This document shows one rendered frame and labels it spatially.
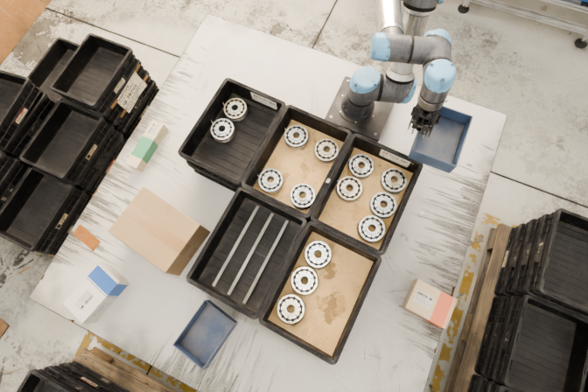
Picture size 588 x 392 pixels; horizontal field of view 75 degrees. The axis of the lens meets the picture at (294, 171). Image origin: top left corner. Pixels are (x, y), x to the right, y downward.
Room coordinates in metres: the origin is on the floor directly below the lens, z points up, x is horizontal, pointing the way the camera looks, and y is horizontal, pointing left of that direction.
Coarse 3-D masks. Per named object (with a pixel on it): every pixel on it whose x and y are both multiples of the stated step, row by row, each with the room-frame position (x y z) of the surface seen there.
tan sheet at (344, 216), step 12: (372, 156) 0.55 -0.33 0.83; (384, 168) 0.48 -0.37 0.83; (360, 180) 0.45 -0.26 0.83; (372, 180) 0.44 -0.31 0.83; (408, 180) 0.42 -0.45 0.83; (336, 192) 0.41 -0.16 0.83; (372, 192) 0.39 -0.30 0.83; (336, 204) 0.37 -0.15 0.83; (348, 204) 0.36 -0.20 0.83; (360, 204) 0.35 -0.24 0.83; (384, 204) 0.33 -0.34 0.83; (396, 204) 0.33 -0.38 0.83; (324, 216) 0.32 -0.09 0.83; (336, 216) 0.32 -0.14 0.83; (348, 216) 0.31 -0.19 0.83; (360, 216) 0.30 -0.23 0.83; (336, 228) 0.27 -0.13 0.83; (348, 228) 0.26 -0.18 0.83; (372, 228) 0.25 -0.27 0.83; (360, 240) 0.21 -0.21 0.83
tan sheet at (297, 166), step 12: (312, 132) 0.70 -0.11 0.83; (312, 144) 0.64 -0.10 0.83; (276, 156) 0.61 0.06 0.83; (288, 156) 0.60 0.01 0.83; (300, 156) 0.60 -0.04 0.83; (312, 156) 0.59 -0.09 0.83; (264, 168) 0.57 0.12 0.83; (276, 168) 0.56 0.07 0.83; (288, 168) 0.55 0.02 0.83; (300, 168) 0.54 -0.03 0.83; (312, 168) 0.53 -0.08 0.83; (324, 168) 0.53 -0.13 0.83; (288, 180) 0.50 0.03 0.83; (300, 180) 0.49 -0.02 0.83; (312, 180) 0.48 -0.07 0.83; (264, 192) 0.46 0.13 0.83; (276, 192) 0.45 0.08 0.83; (288, 192) 0.44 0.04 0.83; (288, 204) 0.40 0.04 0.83
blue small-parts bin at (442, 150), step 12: (444, 108) 0.57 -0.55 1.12; (444, 120) 0.55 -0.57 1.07; (456, 120) 0.54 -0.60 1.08; (468, 120) 0.52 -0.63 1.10; (420, 132) 0.52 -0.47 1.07; (432, 132) 0.51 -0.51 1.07; (444, 132) 0.50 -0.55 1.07; (456, 132) 0.50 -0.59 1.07; (420, 144) 0.47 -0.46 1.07; (432, 144) 0.47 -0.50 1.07; (444, 144) 0.46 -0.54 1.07; (456, 144) 0.45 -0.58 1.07; (408, 156) 0.44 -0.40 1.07; (420, 156) 0.41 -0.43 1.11; (432, 156) 0.42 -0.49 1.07; (444, 156) 0.42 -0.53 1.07; (456, 156) 0.40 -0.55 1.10; (444, 168) 0.37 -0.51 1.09
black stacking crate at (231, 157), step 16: (224, 96) 0.92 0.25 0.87; (240, 96) 0.93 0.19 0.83; (208, 112) 0.83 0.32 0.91; (256, 112) 0.84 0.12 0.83; (272, 112) 0.82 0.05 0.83; (208, 128) 0.79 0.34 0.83; (240, 128) 0.77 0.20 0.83; (256, 128) 0.76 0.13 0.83; (192, 144) 0.71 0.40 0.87; (208, 144) 0.72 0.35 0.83; (224, 144) 0.71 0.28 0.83; (240, 144) 0.69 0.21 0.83; (256, 144) 0.68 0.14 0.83; (208, 160) 0.64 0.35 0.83; (224, 160) 0.63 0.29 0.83; (240, 160) 0.62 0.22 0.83; (240, 176) 0.55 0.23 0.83
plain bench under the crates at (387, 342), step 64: (192, 64) 1.24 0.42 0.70; (256, 64) 1.18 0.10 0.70; (320, 64) 1.12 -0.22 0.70; (384, 128) 0.72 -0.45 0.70; (128, 192) 0.60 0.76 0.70; (192, 192) 0.55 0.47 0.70; (448, 192) 0.37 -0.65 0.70; (64, 256) 0.36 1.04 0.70; (128, 256) 0.31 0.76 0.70; (384, 256) 0.14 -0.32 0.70; (448, 256) 0.10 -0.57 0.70; (128, 320) 0.06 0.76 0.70; (256, 320) -0.02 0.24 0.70; (384, 320) -0.10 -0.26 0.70; (192, 384) -0.21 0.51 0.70; (256, 384) -0.25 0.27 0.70; (320, 384) -0.28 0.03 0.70; (384, 384) -0.31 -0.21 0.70
